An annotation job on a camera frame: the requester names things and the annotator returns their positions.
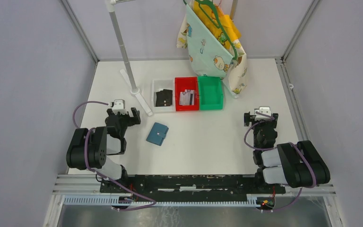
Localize white clothes rack stand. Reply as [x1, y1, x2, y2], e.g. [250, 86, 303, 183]
[104, 0, 153, 116]

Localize yellow garment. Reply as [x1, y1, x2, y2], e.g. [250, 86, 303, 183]
[192, 1, 242, 50]

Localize blue card holder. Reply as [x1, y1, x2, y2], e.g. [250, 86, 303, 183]
[146, 122, 169, 146]

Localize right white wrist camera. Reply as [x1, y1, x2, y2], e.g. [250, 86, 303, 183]
[254, 106, 272, 121]

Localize green plastic bin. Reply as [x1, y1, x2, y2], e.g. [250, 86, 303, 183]
[198, 76, 224, 111]

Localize red plastic bin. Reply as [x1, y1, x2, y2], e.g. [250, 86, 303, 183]
[174, 77, 199, 111]

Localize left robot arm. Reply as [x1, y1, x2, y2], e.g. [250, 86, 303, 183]
[66, 107, 141, 193]

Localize credit cards in red bin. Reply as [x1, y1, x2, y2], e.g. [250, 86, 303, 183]
[179, 89, 195, 106]

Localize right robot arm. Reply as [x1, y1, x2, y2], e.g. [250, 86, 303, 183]
[243, 109, 331, 193]

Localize white plastic bin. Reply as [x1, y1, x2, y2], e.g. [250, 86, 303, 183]
[151, 79, 176, 113]

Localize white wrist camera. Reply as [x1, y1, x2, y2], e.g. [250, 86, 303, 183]
[254, 106, 272, 121]
[109, 99, 127, 114]

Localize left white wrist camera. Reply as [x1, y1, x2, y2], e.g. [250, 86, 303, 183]
[109, 99, 127, 114]

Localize black cards in white bin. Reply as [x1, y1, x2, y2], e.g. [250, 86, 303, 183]
[155, 89, 173, 107]

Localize green clothes hanger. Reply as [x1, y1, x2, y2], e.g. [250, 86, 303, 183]
[176, 0, 241, 66]

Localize white slotted cable duct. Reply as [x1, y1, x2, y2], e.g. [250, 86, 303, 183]
[63, 195, 260, 208]

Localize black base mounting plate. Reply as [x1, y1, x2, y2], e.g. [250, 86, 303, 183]
[99, 174, 286, 203]

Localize mint cartoon print cloth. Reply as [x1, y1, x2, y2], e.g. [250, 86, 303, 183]
[176, 0, 248, 98]

